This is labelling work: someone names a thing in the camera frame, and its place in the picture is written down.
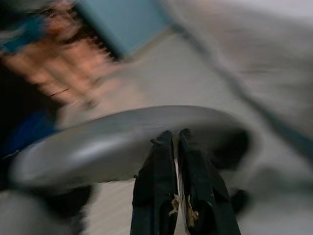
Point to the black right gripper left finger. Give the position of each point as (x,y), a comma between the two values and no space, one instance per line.
(154,191)

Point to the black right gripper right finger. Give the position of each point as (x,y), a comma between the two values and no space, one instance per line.
(205,195)

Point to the blue plastic waste bin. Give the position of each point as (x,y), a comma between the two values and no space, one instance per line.
(27,132)

